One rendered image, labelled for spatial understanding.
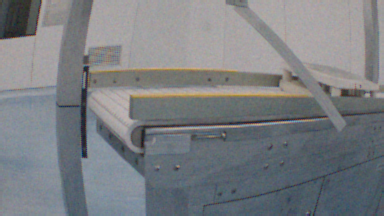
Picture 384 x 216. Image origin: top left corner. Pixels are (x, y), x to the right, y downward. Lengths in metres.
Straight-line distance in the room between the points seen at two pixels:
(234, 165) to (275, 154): 0.09
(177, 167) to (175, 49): 5.96
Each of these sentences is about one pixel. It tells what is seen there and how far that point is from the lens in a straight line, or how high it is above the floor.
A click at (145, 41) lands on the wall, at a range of 6.44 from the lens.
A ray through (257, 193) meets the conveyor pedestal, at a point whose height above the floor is 0.72.
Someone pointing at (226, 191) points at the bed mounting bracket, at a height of 0.74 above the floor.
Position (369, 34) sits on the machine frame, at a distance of 1.59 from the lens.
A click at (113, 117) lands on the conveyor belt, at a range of 0.79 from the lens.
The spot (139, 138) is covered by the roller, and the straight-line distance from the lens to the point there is 0.72.
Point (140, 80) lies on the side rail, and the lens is 0.99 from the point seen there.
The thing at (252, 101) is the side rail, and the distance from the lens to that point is 0.79.
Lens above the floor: 1.05
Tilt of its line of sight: 11 degrees down
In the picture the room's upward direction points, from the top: 5 degrees clockwise
